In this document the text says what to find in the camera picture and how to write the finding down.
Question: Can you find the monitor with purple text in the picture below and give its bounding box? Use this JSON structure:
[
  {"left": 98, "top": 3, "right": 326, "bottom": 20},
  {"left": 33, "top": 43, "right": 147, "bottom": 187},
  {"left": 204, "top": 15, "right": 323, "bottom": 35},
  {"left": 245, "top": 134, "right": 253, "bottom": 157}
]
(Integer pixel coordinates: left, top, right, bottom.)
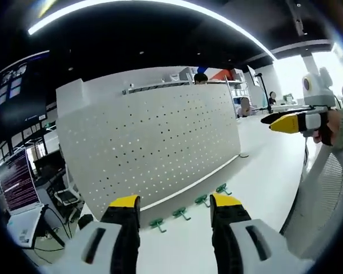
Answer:
[{"left": 0, "top": 148, "right": 42, "bottom": 215}]

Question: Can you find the black tripod stand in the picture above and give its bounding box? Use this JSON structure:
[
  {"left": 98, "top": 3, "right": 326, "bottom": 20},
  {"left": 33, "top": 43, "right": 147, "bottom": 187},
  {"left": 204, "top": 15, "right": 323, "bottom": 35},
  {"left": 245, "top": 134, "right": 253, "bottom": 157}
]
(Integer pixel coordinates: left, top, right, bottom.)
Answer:
[{"left": 254, "top": 72, "right": 274, "bottom": 115}]

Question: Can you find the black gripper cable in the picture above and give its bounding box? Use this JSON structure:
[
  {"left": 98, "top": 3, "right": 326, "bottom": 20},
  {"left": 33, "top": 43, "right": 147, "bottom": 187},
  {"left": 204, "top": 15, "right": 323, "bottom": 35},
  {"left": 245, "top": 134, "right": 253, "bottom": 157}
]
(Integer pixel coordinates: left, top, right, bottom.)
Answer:
[{"left": 304, "top": 136, "right": 310, "bottom": 168}]

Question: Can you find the large dark wall screen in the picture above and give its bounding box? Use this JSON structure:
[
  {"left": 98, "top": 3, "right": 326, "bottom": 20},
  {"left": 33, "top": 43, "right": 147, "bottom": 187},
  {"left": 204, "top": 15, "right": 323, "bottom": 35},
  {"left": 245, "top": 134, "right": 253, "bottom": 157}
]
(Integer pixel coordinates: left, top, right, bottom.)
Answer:
[{"left": 0, "top": 50, "right": 51, "bottom": 122}]

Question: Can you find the white perforated mounting plate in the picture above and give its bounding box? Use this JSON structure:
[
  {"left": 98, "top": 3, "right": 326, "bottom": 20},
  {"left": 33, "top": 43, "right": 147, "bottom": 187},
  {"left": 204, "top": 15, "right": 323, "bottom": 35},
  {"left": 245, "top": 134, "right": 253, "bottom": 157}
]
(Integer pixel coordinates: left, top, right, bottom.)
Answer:
[{"left": 55, "top": 83, "right": 242, "bottom": 228}]

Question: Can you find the person's right hand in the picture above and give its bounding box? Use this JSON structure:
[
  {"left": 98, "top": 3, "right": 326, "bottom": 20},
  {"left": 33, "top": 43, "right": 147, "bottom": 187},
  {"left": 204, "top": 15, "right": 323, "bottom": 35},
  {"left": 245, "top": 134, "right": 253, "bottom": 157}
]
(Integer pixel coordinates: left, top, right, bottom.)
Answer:
[{"left": 312, "top": 109, "right": 342, "bottom": 147}]

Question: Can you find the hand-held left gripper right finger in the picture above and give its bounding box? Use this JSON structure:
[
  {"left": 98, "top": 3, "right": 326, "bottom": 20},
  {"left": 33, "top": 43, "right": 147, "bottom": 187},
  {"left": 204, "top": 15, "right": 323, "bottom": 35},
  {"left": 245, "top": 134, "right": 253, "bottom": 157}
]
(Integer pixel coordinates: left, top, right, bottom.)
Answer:
[{"left": 209, "top": 193, "right": 292, "bottom": 274}]

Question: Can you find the curved ceiling light strip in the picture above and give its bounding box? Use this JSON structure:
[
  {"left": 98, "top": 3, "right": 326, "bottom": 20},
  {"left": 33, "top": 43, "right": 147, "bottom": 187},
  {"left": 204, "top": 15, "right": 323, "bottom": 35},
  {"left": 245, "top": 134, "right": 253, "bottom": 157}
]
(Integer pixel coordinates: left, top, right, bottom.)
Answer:
[{"left": 27, "top": 0, "right": 277, "bottom": 59}]

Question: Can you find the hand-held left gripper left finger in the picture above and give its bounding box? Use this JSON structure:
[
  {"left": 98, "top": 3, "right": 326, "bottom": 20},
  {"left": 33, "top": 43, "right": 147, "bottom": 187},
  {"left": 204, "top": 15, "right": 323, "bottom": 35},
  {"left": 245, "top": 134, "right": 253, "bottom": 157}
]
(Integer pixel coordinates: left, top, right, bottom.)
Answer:
[{"left": 64, "top": 195, "right": 141, "bottom": 274}]

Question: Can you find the white mesh chair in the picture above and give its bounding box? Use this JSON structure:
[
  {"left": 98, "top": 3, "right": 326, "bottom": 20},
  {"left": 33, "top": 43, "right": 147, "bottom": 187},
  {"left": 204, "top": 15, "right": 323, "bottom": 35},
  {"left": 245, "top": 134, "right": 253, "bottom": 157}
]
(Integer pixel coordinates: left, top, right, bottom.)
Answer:
[{"left": 279, "top": 148, "right": 343, "bottom": 259}]

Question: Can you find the white laptop base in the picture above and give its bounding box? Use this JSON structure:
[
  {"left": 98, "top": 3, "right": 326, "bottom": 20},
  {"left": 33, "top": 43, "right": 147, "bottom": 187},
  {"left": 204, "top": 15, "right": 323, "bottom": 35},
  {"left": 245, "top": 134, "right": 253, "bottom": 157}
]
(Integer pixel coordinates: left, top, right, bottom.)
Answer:
[{"left": 7, "top": 204, "right": 47, "bottom": 249}]

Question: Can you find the black floor cable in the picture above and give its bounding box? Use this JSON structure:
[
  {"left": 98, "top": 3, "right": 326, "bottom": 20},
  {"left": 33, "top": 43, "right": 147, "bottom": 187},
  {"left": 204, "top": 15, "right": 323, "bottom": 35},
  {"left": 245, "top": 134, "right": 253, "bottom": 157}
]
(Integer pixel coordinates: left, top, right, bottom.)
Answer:
[{"left": 34, "top": 205, "right": 74, "bottom": 253}]

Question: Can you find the green hook assembly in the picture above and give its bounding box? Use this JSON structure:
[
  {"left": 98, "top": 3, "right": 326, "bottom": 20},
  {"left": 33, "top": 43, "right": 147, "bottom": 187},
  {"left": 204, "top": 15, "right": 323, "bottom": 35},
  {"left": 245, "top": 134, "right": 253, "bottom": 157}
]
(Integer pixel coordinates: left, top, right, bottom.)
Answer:
[
  {"left": 173, "top": 207, "right": 192, "bottom": 221},
  {"left": 149, "top": 217, "right": 167, "bottom": 233},
  {"left": 216, "top": 183, "right": 233, "bottom": 196},
  {"left": 194, "top": 194, "right": 211, "bottom": 208}
]

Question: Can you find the white storage shelf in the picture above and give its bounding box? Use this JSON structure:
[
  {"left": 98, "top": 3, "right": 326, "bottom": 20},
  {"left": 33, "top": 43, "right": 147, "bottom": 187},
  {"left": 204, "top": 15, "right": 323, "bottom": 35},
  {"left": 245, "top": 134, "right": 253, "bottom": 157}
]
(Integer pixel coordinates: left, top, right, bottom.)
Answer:
[{"left": 225, "top": 68, "right": 251, "bottom": 119}]

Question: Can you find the black and white office chair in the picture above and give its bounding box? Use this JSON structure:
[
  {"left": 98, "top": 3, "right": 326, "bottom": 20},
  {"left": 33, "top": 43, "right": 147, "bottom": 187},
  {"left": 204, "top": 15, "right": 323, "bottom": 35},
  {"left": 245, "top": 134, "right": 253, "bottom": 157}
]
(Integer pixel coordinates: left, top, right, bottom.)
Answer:
[{"left": 47, "top": 168, "right": 82, "bottom": 225}]

